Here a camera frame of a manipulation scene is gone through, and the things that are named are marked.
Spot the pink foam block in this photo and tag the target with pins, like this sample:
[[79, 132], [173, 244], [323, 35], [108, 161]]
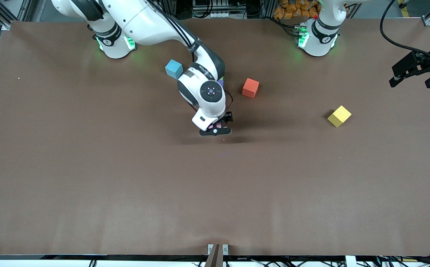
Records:
[[215, 126]]

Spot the purple foam block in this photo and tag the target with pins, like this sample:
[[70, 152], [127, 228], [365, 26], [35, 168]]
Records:
[[221, 83]]

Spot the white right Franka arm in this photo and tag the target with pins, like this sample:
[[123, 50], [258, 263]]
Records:
[[144, 18]]

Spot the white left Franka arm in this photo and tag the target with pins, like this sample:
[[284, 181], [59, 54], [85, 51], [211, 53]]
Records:
[[322, 40]]

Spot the orange foam block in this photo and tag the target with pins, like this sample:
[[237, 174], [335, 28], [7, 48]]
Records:
[[250, 88]]

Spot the black caster wheel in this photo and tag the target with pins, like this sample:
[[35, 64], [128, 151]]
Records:
[[404, 5]]

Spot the blue foam block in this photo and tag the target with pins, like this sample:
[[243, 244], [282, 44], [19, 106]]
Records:
[[173, 69]]

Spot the yellow foam block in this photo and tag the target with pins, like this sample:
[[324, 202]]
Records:
[[339, 116]]

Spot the grey metal equipment rack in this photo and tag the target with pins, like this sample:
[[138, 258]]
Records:
[[218, 11]]

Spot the pile of orange fruit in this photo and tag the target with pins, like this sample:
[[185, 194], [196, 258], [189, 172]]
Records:
[[291, 9]]

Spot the white table leg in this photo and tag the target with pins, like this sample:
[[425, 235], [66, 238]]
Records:
[[348, 261]]

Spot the small silver metal bracket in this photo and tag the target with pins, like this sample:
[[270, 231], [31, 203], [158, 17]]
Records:
[[210, 249], [225, 249]]

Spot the brown wooden post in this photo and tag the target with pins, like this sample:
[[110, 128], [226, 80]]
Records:
[[215, 259]]

